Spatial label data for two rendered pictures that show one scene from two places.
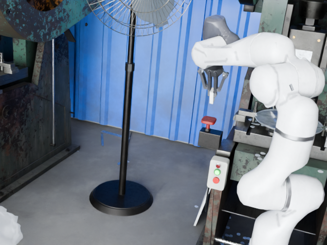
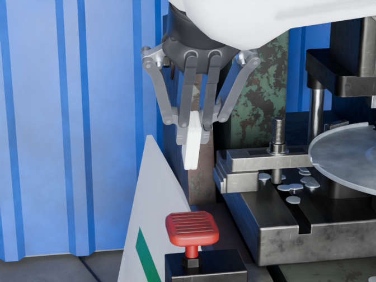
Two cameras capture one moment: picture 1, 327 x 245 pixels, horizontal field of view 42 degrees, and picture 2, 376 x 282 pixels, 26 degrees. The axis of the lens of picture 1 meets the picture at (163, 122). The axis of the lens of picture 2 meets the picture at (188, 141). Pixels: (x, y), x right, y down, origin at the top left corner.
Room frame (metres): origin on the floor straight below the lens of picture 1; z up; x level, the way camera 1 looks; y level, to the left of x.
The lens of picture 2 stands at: (0.95, 0.20, 1.20)
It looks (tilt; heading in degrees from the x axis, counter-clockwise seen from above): 20 degrees down; 334
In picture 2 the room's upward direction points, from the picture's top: straight up
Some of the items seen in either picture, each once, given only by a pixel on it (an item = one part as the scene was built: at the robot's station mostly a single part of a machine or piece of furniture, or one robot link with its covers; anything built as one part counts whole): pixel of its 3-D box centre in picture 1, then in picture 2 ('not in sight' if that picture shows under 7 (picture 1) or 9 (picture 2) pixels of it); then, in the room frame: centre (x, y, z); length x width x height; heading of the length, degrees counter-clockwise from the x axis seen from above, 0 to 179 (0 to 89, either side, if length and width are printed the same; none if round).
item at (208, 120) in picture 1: (208, 126); (191, 249); (1.74, -0.20, 0.72); 0.07 x 0.06 x 0.08; 163
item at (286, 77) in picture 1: (284, 98); not in sight; (1.13, -0.33, 1.07); 0.19 x 0.17 x 0.18; 21
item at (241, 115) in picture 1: (253, 111); (271, 150); (1.92, -0.42, 0.76); 0.17 x 0.06 x 0.10; 73
